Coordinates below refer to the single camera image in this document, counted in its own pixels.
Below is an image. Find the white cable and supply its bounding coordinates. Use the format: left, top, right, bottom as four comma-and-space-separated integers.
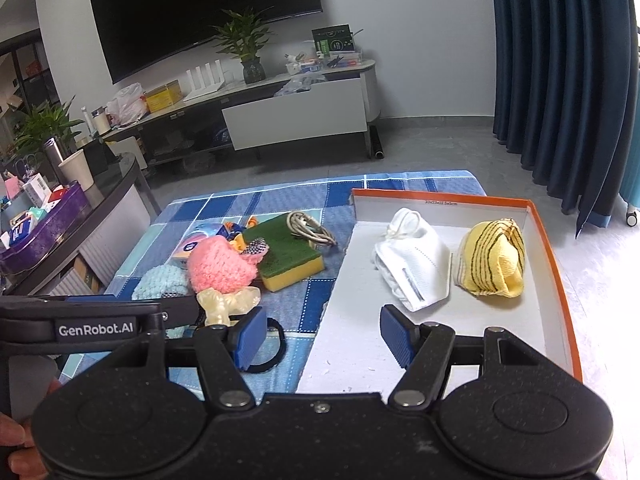
286, 210, 340, 249

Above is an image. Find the black wall television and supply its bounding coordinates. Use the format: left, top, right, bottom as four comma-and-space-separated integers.
88, 0, 324, 85

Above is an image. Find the pink knitted piece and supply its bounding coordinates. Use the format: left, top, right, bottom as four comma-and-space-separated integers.
186, 236, 259, 293

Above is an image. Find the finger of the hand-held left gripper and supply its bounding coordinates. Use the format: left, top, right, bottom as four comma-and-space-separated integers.
159, 294, 201, 333

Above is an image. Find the light blue knitted piece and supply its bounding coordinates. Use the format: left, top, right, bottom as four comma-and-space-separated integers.
131, 264, 196, 340

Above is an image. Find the white storage box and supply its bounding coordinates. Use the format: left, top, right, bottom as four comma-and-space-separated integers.
105, 137, 148, 171

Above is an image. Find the yellow striped cloth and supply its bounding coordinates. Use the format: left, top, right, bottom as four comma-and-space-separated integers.
454, 217, 527, 298

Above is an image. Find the dark shelf unit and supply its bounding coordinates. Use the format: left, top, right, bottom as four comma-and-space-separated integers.
0, 27, 51, 126

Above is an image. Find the small white box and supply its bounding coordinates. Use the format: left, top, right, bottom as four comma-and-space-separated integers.
22, 175, 53, 206

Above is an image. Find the cream rubber toy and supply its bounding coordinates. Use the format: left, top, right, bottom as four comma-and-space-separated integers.
196, 286, 262, 328

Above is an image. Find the white drawer front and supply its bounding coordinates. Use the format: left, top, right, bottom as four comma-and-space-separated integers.
221, 79, 368, 152

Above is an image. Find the orange-rimmed cardboard box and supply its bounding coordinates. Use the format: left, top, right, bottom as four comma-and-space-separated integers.
296, 187, 585, 395

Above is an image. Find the steel flask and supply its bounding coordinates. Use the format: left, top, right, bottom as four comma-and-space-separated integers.
42, 137, 73, 186

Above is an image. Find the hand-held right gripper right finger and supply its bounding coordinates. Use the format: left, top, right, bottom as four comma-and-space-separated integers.
379, 304, 566, 409

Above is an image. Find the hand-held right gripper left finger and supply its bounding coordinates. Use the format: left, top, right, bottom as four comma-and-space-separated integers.
107, 305, 269, 409

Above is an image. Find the blue checked blanket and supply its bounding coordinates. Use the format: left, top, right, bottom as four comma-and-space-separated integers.
59, 170, 488, 396

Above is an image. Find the white plastic bag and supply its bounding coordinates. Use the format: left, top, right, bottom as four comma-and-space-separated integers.
106, 83, 149, 127

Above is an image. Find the yellow box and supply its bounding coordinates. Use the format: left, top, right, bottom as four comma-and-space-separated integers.
144, 80, 183, 112

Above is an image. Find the black and white checked fabric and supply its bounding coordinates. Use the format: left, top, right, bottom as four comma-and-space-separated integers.
227, 237, 271, 266

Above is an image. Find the dark blue curtain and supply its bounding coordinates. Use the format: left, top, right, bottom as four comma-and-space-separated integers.
487, 0, 640, 239

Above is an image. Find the black roll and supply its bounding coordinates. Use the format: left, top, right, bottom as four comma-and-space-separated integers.
368, 125, 387, 159

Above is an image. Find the white face mask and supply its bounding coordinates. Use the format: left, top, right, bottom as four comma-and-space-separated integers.
371, 207, 453, 312

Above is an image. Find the person's left hand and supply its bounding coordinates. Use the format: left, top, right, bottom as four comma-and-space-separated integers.
0, 411, 49, 480

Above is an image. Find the black hair tie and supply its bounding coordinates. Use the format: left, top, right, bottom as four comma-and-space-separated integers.
245, 316, 288, 375

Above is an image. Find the potted plant in dark vase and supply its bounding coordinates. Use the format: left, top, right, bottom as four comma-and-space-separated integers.
210, 6, 275, 85

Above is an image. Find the green leafy potted plant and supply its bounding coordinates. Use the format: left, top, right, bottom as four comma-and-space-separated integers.
10, 97, 86, 161

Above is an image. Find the light blue packet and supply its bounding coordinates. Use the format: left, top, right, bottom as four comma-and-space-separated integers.
172, 222, 231, 267

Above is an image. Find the white router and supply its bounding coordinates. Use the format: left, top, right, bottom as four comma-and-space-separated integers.
183, 61, 224, 102

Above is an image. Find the white paper cup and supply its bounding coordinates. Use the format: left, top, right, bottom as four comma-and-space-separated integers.
58, 149, 96, 192

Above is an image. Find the green box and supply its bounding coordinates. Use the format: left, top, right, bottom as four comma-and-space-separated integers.
311, 24, 357, 57

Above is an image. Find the black box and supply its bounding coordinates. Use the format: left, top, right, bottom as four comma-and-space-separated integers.
75, 140, 109, 171

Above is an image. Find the white and dark television stand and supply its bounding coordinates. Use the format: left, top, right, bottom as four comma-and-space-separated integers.
102, 57, 382, 166

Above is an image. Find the green and yellow sponge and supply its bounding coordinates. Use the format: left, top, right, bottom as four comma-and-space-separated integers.
241, 211, 325, 293

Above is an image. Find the clear plastic bag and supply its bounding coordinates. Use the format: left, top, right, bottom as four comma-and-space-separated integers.
274, 74, 326, 97

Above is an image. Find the black coffee table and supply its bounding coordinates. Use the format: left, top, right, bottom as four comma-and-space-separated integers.
0, 152, 162, 297

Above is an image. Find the clear tray of small things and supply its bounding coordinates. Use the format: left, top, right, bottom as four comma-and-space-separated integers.
285, 50, 362, 75

